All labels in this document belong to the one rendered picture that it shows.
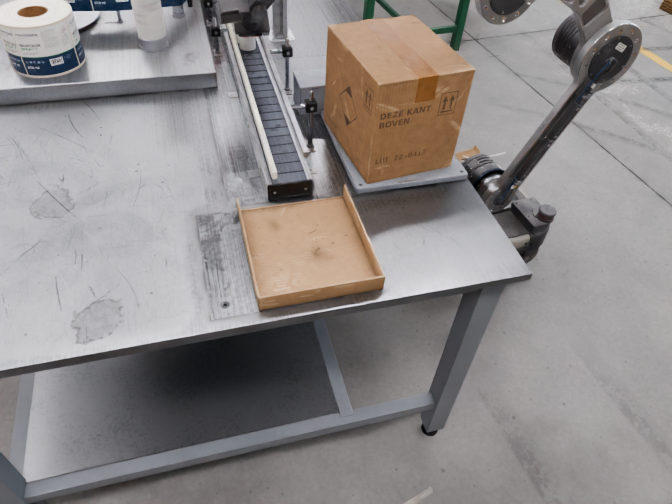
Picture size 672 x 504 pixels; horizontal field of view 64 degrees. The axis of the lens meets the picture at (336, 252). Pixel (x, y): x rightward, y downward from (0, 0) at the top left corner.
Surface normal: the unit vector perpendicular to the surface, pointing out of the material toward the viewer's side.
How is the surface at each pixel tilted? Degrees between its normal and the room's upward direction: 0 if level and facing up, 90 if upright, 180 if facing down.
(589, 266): 0
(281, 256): 0
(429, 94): 90
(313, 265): 0
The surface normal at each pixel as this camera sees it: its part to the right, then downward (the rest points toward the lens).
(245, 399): 0.05, -0.69
